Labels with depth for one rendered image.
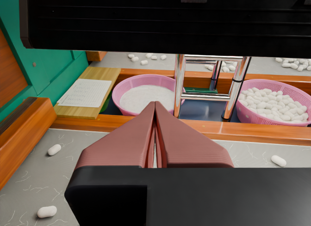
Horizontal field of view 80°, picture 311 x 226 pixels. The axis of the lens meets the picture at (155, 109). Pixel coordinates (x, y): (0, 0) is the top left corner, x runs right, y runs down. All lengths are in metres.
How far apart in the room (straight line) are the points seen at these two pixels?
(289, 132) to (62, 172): 0.61
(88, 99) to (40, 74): 0.15
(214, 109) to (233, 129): 0.22
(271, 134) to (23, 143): 0.63
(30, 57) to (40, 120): 0.18
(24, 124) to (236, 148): 0.53
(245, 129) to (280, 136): 0.09
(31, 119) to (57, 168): 0.13
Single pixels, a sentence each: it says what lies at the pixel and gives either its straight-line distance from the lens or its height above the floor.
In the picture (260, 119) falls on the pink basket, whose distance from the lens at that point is 0.67.
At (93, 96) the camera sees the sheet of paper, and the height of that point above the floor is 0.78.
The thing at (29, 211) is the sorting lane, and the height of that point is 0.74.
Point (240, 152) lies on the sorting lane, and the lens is 0.56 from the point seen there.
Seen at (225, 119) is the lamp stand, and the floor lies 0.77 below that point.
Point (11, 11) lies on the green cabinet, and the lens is 0.59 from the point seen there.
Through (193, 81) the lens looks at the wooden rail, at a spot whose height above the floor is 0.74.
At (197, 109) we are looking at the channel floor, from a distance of 0.77.
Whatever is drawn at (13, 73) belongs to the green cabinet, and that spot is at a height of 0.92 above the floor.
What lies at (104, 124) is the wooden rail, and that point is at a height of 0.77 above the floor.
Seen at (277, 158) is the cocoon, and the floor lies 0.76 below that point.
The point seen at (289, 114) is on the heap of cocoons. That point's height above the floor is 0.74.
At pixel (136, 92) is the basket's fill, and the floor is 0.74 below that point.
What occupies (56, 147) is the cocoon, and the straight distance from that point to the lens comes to 0.57.
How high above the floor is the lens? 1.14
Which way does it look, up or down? 38 degrees down
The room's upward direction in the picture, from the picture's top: straight up
